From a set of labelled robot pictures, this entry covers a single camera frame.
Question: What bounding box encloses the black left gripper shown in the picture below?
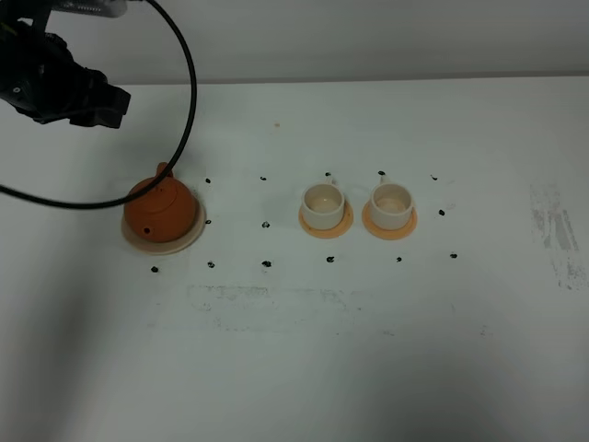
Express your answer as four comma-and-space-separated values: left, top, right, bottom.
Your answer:
1, 31, 131, 129

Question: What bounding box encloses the brown clay teapot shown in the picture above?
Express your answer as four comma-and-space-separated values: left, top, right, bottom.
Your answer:
123, 172, 200, 243

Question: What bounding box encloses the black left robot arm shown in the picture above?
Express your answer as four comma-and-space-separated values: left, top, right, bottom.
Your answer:
1, 1, 131, 129

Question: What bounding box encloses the beige round teapot coaster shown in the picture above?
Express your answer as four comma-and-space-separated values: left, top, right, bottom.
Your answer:
121, 201, 207, 256

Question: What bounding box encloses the left white teacup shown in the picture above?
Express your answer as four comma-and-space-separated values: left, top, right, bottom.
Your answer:
301, 176, 345, 230

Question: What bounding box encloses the white teacup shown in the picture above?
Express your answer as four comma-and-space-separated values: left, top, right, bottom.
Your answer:
301, 176, 345, 230
369, 175, 415, 230

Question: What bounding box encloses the left orange cup coaster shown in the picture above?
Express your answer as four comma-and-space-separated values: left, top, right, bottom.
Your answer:
298, 202, 353, 239

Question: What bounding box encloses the orange cup coaster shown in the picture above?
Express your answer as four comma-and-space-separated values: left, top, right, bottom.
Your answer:
298, 202, 353, 239
362, 203, 418, 240

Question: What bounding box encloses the right white teacup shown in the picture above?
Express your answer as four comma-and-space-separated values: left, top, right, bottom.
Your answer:
369, 175, 415, 230

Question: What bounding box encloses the right orange cup coaster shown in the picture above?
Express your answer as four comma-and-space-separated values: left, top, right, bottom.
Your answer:
362, 203, 418, 240

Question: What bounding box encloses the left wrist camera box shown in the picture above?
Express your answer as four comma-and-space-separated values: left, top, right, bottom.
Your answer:
52, 0, 127, 18

